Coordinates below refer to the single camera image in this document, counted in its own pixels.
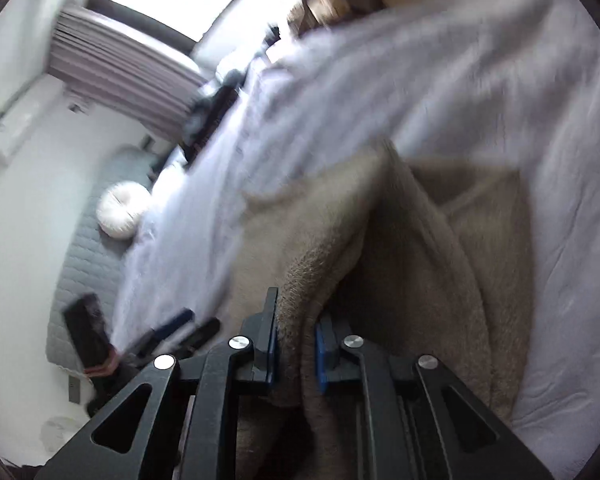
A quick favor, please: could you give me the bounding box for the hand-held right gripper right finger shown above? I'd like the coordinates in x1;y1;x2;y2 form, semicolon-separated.
315;314;554;480

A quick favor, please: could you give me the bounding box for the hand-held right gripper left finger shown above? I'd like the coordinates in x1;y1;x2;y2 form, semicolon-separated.
34;287;282;480

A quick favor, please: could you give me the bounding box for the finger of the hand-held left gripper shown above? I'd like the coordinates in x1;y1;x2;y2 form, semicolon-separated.
172;317;221;357
130;308;195;357

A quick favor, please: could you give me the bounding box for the beige knit sweater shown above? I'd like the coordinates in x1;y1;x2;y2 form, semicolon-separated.
230;142;538;480

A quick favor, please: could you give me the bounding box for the white round cushion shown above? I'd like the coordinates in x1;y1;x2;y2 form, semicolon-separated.
96;182;148;238

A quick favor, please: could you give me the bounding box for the white air conditioner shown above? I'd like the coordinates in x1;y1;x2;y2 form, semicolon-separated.
0;92;48;161

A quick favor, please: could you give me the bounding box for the grey pleated curtain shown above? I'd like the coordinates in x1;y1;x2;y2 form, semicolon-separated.
47;5;206;143

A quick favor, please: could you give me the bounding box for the small black cloth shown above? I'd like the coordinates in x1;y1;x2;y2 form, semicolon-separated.
262;22;282;56

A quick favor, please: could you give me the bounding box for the white bed sheet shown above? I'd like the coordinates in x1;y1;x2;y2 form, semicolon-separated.
112;0;600;456

